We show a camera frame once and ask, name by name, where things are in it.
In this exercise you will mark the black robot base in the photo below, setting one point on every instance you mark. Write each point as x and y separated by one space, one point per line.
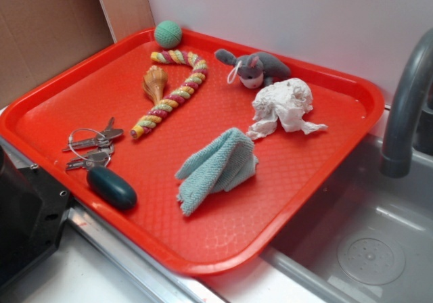
34 207

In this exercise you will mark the crumpled white paper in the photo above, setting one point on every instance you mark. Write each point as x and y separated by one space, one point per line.
283 103

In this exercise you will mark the red plastic tray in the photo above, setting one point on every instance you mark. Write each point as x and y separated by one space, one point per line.
228 228

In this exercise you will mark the light blue folded cloth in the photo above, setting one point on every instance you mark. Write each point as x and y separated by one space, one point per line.
222 165

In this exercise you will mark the grey plush donkey toy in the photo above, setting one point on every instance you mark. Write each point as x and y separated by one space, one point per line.
256 70

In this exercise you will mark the brown seashell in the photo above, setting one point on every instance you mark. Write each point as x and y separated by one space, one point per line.
154 82

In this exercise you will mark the dark teal key fob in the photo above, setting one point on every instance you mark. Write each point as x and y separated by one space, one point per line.
112 188

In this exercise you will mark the green rubber ball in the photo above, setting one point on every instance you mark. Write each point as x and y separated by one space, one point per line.
168 34

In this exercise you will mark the grey plastic sink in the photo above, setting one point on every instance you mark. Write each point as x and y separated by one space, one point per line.
362 237

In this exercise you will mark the grey faucet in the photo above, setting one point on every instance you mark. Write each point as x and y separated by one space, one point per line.
409 125

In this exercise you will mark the brown cardboard panel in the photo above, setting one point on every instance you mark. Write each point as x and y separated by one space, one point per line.
42 38

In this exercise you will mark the striped candy cane rope toy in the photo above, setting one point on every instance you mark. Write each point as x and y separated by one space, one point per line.
199 69

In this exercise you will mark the silver keys on ring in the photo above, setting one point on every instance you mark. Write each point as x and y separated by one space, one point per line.
93 151

